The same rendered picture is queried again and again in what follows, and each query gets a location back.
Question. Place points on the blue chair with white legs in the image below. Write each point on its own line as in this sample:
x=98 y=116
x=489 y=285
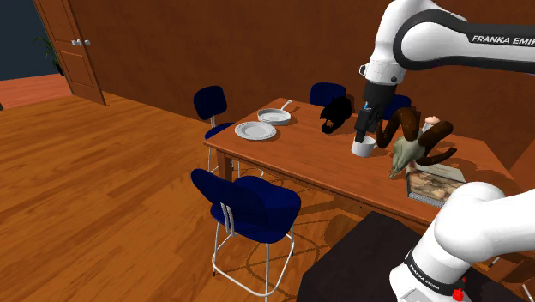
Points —
x=327 y=92
x=210 y=102
x=255 y=205
x=399 y=104

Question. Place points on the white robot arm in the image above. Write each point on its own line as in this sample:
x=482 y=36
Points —
x=426 y=42

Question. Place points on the grey frying pan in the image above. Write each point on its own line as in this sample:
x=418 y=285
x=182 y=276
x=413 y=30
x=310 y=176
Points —
x=274 y=116

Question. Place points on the ram skull with brown horns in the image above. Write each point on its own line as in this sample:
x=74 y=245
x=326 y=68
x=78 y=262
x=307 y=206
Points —
x=407 y=148

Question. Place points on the white round plate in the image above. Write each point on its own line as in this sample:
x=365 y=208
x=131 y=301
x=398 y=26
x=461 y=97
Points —
x=255 y=130

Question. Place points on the brown wooden door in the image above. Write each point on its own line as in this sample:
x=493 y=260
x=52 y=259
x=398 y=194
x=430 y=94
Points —
x=77 y=54

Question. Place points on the book with brown picture cover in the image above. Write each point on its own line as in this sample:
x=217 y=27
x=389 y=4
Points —
x=432 y=186

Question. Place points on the green potted plant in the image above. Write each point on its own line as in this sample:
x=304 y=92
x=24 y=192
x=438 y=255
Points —
x=51 y=52

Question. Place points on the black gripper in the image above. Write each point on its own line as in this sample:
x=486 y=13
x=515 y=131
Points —
x=377 y=98

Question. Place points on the dark robot stand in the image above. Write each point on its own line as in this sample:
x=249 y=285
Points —
x=359 y=259

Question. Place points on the brown wooden dining table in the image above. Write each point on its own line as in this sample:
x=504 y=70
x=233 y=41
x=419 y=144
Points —
x=309 y=154

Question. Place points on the white cup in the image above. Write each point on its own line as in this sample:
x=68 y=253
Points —
x=364 y=148

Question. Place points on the white bottle with pink cap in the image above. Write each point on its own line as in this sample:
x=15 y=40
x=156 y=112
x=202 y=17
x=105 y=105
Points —
x=430 y=122

